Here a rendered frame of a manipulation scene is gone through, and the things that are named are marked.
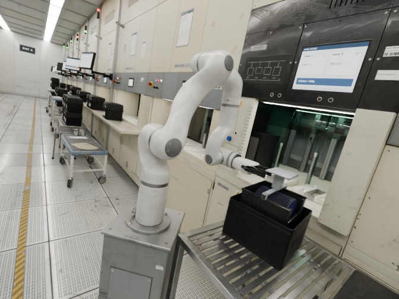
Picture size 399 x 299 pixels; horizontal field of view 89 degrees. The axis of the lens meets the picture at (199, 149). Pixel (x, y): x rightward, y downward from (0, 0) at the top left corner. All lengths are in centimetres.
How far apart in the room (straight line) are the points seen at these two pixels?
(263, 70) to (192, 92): 67
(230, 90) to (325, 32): 55
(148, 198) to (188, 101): 42
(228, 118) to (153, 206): 52
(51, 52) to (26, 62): 127
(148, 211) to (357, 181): 87
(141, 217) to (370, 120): 100
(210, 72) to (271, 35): 69
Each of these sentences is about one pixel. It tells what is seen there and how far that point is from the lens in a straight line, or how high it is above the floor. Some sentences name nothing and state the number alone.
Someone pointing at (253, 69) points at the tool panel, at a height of 157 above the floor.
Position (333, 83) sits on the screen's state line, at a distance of 118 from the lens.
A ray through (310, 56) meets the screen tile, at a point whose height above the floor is 164.
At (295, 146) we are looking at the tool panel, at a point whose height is 108.
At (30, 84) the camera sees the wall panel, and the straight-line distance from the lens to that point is 1420.
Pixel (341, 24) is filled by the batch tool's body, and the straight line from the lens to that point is 127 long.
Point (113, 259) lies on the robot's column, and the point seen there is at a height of 64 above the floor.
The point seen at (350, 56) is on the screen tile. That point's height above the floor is 162.
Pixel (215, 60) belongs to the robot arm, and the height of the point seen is 146.
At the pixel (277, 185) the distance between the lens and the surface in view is 93.
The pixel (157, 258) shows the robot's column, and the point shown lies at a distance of 89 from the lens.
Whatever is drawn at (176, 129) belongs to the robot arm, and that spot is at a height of 119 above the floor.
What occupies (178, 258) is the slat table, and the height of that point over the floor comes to 66.
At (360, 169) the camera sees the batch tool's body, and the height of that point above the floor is 116.
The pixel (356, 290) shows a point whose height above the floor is 86.
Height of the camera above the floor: 129
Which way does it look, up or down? 12 degrees down
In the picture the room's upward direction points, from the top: 11 degrees clockwise
